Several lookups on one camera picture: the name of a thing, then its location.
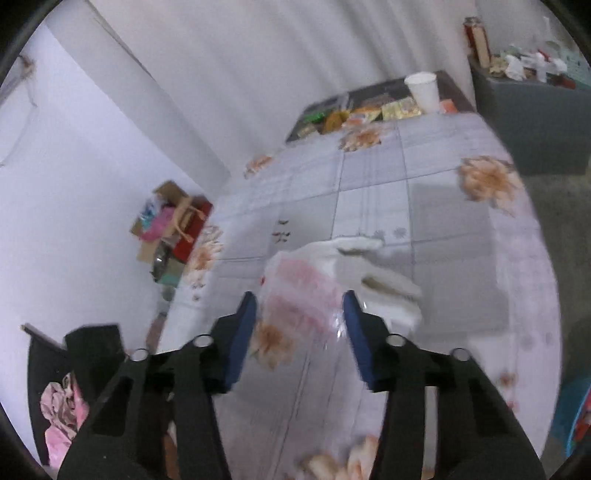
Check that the grey cabinet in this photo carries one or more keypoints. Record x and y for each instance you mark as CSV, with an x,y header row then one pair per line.
x,y
531,124

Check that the floral tablecloth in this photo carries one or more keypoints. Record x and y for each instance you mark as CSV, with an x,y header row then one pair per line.
x,y
369,194

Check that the pile of small snack packets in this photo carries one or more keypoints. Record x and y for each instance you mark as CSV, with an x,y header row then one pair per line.
x,y
401,110

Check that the black chair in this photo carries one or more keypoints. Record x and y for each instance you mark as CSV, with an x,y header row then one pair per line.
x,y
92,350

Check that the red gift bag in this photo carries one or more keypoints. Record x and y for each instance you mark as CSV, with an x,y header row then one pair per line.
x,y
198,217

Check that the crumpled pink cloth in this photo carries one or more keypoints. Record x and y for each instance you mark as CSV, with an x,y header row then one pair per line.
x,y
60,406

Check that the blue plastic basket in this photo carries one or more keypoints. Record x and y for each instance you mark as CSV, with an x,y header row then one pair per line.
x,y
577,415

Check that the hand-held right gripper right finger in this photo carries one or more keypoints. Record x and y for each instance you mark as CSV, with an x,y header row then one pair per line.
x,y
362,341

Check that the pale green holder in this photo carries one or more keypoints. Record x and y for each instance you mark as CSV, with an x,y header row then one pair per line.
x,y
579,69

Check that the pink plastic bag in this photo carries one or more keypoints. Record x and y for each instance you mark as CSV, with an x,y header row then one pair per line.
x,y
157,224

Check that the white paper cup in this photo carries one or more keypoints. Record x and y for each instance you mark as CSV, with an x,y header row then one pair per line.
x,y
424,94

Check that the clear bag with pink contents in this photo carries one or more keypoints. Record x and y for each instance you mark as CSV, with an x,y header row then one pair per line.
x,y
300,286

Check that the cardboard box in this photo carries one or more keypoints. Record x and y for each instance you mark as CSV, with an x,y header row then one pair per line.
x,y
168,189

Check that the crumpled white paper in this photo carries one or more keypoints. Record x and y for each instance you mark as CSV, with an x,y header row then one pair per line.
x,y
515,67

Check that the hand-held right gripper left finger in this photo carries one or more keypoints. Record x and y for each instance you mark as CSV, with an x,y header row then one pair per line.
x,y
240,341

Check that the black flat box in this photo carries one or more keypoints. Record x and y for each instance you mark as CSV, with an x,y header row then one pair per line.
x,y
369,90

